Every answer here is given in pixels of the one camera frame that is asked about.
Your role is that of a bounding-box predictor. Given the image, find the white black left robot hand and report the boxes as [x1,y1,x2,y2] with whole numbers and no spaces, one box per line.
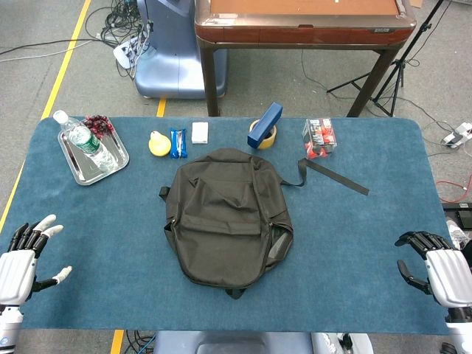
[0,213,74,306]

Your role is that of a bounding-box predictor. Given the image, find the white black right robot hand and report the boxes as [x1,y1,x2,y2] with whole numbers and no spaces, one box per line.
[394,231,472,309]

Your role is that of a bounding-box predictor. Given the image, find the black fabric backpack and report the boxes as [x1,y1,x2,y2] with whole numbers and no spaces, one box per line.
[159,147,370,300]

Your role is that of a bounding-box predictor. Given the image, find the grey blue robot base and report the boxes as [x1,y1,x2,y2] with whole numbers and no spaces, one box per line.
[153,330,375,354]

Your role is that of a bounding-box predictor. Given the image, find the black flat device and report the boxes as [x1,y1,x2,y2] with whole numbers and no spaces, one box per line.
[441,201,472,232]

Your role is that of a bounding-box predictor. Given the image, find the silver metal tray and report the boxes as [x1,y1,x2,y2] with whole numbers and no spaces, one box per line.
[58,123,131,187]

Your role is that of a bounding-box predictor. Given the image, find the blue felt table mat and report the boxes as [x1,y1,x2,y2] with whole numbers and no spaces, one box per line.
[0,117,465,336]

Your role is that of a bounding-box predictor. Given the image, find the clear plastic water bottle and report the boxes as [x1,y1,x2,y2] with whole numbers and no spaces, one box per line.
[52,109,116,173]

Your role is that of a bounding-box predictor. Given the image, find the bunch of red grapes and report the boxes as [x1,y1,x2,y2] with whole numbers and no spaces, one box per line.
[82,114,114,140]

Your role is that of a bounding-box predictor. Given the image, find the yellow pear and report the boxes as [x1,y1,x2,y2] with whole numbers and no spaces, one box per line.
[148,130,172,158]

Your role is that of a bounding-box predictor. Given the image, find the clear box with red items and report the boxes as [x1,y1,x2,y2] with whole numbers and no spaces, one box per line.
[302,117,339,160]

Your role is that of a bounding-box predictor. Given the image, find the blue snack packet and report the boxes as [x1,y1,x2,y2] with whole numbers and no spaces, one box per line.
[169,127,189,160]

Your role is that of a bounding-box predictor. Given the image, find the black tripod stand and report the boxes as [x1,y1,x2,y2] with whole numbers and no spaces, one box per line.
[326,0,447,118]

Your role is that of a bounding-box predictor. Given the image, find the yellow tape roll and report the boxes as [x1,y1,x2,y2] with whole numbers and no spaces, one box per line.
[249,119,278,150]

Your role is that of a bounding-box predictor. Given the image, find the small white box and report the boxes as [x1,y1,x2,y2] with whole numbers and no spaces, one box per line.
[191,122,209,145]

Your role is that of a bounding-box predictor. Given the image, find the dark blue rectangular box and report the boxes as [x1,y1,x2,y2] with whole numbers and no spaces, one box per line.
[246,102,284,150]

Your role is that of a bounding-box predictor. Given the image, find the white power strip with plugs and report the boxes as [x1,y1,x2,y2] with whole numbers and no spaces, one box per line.
[112,39,144,69]

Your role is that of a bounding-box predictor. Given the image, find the blue grey machine base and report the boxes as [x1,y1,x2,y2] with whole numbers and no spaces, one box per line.
[133,0,229,100]

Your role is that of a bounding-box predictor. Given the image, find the brown wooden table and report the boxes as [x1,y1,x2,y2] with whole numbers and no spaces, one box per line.
[194,0,417,118]

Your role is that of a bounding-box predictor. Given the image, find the red cable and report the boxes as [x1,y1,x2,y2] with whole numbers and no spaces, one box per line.
[437,179,472,204]

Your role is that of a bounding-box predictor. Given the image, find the black blue floor cables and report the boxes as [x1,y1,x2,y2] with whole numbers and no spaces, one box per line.
[125,330,155,354]

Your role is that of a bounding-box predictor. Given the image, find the black tangled cable bundle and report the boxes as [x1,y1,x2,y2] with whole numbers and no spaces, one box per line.
[85,0,153,79]

